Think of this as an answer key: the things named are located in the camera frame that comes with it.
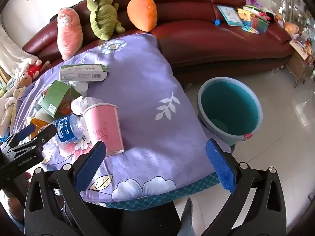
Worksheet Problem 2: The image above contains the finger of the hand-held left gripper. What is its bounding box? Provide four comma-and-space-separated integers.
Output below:
5, 124, 36, 148
15, 124, 57, 153

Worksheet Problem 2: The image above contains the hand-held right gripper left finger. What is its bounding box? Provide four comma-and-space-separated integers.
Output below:
24, 141, 111, 236

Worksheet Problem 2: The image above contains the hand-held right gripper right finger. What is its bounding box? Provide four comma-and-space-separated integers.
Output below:
205, 138, 287, 236

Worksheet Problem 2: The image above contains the orange drink bottle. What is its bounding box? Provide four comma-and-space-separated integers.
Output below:
30, 118, 50, 138

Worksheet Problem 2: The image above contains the blue label water bottle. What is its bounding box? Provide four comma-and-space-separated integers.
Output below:
54, 114, 85, 143

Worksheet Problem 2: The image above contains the pink paper cup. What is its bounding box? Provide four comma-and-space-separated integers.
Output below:
82, 103, 125, 156

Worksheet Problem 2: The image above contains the green carton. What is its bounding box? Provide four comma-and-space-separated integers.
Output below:
40, 80, 83, 118

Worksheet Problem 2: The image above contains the white plastic bag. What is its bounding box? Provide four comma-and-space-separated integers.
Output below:
71, 96, 104, 115

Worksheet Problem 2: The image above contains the teal and grey bucket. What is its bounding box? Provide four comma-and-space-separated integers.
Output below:
197, 77, 263, 147

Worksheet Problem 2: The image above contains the white and green box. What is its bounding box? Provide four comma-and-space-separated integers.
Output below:
59, 63, 109, 82

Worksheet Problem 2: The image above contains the cream rabbit plush toy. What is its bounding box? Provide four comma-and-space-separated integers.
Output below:
0, 86, 25, 136

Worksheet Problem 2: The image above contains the brown bear plush red shirt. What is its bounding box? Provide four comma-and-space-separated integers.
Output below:
16, 59, 51, 89

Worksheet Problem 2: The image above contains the white cloth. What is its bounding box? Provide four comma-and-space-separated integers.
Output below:
0, 25, 32, 79

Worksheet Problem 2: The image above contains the purple floral blanket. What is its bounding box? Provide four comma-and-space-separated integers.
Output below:
11, 32, 221, 210

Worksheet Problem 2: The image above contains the pink carrot plush toy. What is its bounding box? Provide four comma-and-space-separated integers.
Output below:
57, 7, 83, 61

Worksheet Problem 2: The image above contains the wooden cabinet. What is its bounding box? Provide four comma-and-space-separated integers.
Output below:
285, 42, 315, 89

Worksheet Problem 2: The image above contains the dark red leather sofa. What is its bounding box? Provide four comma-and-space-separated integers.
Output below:
22, 0, 299, 84

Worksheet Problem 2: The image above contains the green dinosaur plush toy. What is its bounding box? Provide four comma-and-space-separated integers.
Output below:
87, 0, 126, 41

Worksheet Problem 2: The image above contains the pile of colourful toys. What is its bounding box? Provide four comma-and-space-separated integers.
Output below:
236, 0, 276, 35

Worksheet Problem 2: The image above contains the teal picture book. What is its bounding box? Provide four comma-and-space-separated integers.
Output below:
217, 5, 244, 26

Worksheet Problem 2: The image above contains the orange stuffed toy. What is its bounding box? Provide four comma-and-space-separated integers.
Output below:
284, 22, 299, 33

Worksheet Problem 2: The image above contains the orange carrot plush toy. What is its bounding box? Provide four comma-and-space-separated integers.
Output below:
127, 0, 158, 32

